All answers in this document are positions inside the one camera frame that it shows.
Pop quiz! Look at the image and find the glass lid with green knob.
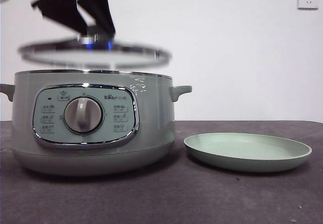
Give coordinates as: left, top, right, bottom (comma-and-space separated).
17, 33, 174, 70

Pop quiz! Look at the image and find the pale green electric steamer pot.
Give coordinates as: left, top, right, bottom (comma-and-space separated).
0, 69, 193, 177

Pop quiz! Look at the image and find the pale green round plate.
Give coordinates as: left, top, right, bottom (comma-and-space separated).
183, 132, 313, 173

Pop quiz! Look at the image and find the grey round control dial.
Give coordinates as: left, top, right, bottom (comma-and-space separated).
63, 97, 104, 134

